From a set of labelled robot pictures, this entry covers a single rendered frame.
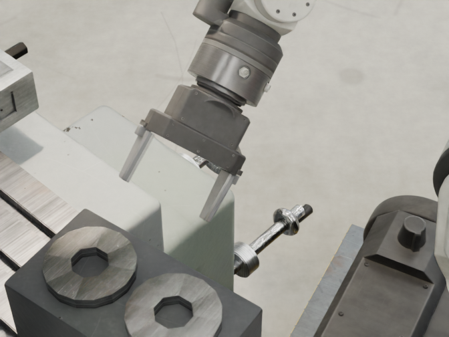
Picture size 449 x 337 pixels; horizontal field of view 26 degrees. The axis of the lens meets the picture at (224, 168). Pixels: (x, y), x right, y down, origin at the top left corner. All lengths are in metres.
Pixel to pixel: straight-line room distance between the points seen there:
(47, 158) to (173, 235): 0.22
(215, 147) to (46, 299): 0.27
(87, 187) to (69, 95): 1.41
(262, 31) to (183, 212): 0.50
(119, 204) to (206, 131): 0.32
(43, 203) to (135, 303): 0.39
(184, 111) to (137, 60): 1.82
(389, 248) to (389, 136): 1.09
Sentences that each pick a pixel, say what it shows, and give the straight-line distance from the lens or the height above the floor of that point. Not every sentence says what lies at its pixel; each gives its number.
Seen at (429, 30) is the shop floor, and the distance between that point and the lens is 3.04.
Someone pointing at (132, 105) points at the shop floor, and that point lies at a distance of 2.73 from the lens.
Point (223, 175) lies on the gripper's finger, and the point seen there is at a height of 1.03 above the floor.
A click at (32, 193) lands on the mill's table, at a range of 1.28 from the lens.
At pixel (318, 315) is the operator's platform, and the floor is 0.40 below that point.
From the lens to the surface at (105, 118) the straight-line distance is 1.66.
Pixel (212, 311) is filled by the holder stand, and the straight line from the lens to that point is 0.89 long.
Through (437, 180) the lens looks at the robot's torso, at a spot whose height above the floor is 1.01.
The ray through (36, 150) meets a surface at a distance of 1.45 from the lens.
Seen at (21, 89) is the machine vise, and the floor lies 0.96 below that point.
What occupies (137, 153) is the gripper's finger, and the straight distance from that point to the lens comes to 1.06.
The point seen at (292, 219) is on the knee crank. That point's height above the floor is 0.51.
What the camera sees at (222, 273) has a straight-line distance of 1.65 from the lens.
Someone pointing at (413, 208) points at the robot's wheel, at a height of 0.60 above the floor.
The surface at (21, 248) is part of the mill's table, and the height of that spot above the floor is 0.91.
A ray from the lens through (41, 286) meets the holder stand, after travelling 0.94.
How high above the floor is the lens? 1.83
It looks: 46 degrees down
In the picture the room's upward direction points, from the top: straight up
